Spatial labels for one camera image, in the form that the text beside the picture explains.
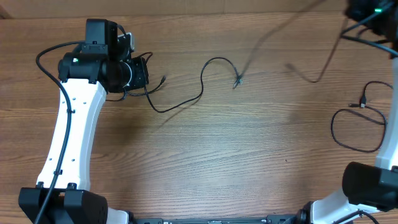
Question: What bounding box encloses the black USB cable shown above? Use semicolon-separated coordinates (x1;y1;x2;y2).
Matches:
129;52;244;114
238;0;349;83
330;80;394;154

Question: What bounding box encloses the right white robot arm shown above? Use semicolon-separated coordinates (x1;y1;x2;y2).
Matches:
289;0;397;223

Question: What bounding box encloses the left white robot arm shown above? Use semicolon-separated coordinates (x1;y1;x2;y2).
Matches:
18;19;149;223

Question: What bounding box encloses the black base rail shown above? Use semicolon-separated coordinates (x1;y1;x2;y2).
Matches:
133;215;296;224

